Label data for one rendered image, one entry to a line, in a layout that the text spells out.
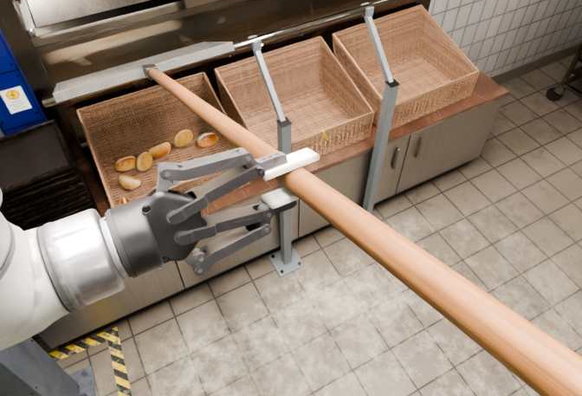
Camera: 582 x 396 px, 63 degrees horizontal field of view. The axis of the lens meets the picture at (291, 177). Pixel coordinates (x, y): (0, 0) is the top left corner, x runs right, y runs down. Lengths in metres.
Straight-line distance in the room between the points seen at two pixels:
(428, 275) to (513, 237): 2.46
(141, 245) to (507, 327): 0.33
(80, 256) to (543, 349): 0.38
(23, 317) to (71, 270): 0.05
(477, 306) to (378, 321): 2.04
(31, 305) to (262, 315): 1.90
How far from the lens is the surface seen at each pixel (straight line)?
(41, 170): 1.85
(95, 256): 0.48
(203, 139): 2.15
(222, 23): 2.13
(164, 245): 0.52
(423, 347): 2.35
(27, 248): 0.49
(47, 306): 0.50
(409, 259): 0.37
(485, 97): 2.62
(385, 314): 2.38
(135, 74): 1.52
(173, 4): 2.01
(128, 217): 0.49
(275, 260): 2.47
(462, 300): 0.33
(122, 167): 2.14
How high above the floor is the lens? 2.11
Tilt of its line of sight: 49 degrees down
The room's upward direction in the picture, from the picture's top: straight up
